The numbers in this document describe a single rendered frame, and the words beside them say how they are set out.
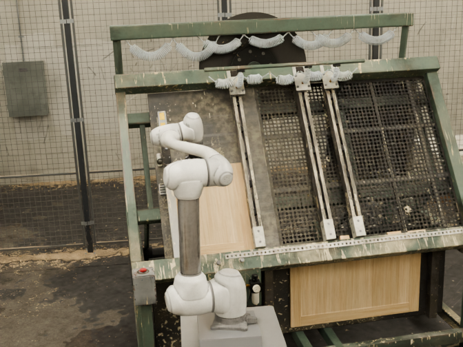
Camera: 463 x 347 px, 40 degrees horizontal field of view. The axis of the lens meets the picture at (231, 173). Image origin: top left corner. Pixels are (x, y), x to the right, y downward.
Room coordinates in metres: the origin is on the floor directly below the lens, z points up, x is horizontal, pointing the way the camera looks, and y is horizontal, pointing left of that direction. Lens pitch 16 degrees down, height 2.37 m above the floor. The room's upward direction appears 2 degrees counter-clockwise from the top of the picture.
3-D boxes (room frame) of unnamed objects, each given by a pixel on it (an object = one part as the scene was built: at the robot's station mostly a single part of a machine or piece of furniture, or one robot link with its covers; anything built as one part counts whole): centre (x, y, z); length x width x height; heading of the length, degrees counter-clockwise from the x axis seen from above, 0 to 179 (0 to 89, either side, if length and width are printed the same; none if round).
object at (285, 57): (4.66, -0.19, 1.85); 0.80 x 0.06 x 0.80; 100
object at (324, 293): (3.87, -0.79, 0.52); 0.90 x 0.02 x 0.55; 100
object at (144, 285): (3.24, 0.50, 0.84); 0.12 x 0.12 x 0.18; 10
